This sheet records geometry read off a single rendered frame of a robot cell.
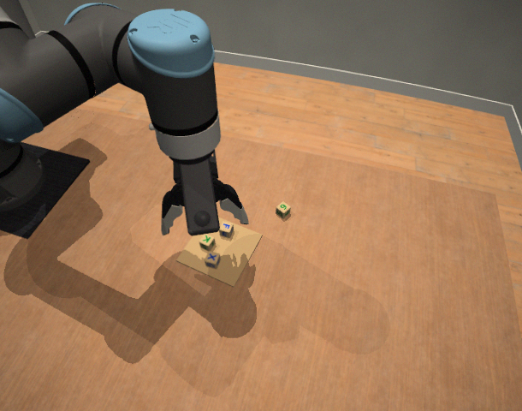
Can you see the tan flat mat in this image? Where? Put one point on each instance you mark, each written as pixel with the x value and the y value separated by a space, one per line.
pixel 235 253

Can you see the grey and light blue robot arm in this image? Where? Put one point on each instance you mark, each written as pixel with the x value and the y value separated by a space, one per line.
pixel 170 62

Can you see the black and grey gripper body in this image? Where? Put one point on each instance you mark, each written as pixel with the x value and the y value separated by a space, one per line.
pixel 177 187

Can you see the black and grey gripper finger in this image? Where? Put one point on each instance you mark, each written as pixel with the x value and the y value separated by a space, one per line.
pixel 170 211
pixel 230 202

